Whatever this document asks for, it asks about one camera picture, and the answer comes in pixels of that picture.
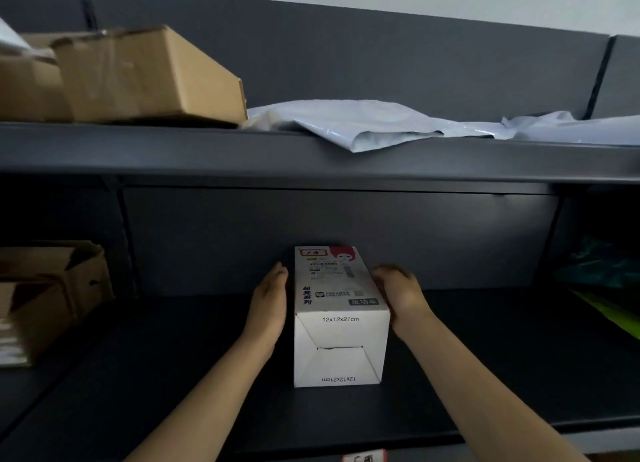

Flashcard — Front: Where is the person's left hand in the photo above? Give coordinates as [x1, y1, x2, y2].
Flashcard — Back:
[242, 262, 290, 350]

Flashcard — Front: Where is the person's right hand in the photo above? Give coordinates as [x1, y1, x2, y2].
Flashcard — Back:
[371, 264, 437, 342]

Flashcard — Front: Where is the white printed cardboard box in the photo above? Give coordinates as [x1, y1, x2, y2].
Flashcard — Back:
[293, 246, 391, 389]

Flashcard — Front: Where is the person's left forearm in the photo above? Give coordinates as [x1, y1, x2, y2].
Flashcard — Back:
[124, 335, 277, 462]

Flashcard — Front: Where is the person's right forearm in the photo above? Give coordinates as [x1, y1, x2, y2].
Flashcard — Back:
[395, 314, 592, 462]

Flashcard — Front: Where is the dark grey metal shelf unit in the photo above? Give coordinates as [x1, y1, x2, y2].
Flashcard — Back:
[0, 0, 640, 462]

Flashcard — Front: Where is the white plastic mailer bag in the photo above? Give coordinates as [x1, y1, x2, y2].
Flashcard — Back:
[501, 110, 640, 147]
[242, 99, 517, 154]

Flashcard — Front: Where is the red and white label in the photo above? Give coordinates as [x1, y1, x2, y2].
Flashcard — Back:
[341, 449, 389, 462]

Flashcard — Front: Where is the dark green plastic bag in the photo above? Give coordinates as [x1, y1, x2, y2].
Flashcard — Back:
[554, 236, 640, 291]

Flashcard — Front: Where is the yellow-green plastic bag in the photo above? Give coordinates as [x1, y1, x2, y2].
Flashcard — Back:
[570, 287, 640, 341]

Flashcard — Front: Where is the open brown cardboard box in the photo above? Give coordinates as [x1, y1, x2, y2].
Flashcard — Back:
[0, 240, 116, 368]

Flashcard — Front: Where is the large brown cardboard box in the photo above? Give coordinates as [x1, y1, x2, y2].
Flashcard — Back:
[50, 25, 249, 128]

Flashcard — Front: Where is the brown taped cardboard box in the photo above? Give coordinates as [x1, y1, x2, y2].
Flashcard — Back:
[0, 31, 75, 123]

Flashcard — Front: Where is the white plastic wrap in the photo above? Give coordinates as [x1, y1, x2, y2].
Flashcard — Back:
[0, 18, 33, 58]

